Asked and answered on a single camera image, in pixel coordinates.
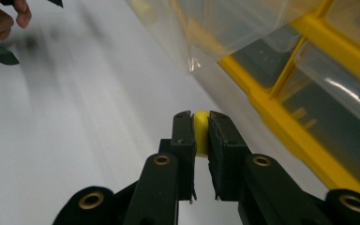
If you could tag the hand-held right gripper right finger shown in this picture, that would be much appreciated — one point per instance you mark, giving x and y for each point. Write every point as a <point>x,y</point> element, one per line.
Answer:
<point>226,150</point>

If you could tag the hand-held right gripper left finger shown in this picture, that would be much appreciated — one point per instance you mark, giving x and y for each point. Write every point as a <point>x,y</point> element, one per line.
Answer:
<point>184,150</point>

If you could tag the yellow foam earplug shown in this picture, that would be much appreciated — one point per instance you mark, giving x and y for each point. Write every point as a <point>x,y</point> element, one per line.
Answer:
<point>201,134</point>

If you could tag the yellow and black drawer organizer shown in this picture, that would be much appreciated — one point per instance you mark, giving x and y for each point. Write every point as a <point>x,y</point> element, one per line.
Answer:
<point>293,131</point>

